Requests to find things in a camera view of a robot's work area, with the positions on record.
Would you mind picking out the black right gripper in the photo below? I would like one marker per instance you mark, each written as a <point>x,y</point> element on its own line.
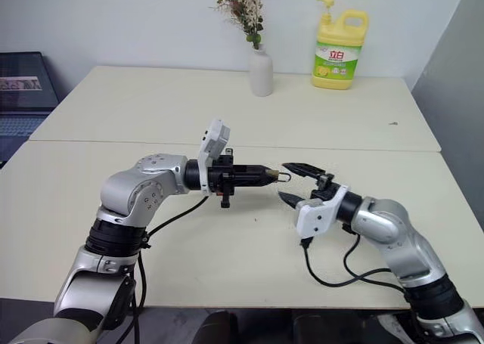
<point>324,189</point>

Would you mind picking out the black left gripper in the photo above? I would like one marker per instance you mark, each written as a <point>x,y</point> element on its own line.
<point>223,175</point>

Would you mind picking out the brass padlock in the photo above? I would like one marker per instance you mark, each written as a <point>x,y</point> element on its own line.
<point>273,174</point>

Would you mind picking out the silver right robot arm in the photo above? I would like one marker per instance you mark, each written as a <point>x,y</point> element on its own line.
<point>382,223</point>

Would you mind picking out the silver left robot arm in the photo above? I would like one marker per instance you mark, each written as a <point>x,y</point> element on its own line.
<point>125,193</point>

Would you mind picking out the white ceramic vase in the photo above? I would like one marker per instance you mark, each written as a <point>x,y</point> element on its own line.
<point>261,75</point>

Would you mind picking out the yellow detergent pump bottle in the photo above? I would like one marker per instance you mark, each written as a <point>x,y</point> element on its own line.
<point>334,53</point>

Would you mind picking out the dark rounded shape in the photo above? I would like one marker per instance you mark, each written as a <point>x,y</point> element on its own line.
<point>219,329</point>

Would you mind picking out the dried flower bouquet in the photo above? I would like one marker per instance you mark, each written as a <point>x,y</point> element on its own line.
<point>242,4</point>

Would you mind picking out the dark laptop computer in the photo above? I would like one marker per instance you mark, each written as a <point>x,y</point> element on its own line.
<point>22,83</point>

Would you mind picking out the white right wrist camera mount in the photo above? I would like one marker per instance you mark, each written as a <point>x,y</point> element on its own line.
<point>315,221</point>

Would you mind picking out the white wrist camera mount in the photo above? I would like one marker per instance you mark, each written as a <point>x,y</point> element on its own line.
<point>315,221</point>
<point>216,134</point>

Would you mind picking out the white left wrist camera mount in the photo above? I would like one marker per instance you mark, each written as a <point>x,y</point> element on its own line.
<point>216,134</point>

